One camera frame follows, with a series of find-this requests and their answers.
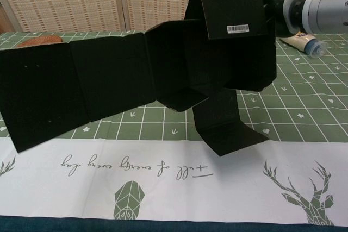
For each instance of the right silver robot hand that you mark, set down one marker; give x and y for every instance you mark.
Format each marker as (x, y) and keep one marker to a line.
(288, 12)

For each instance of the black cardboard folding box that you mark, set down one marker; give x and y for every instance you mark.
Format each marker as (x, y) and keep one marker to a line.
(108, 74)

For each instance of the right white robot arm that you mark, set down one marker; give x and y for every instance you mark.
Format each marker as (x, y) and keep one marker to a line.
(326, 6)

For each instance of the mayonnaise squeeze bottle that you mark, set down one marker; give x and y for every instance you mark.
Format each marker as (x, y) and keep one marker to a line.
(312, 46)

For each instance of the green checked deer tablecloth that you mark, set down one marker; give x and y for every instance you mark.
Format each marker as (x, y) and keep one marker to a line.
(299, 93)

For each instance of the round woven rattan coaster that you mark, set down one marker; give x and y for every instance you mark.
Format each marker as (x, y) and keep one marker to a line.
(49, 39)

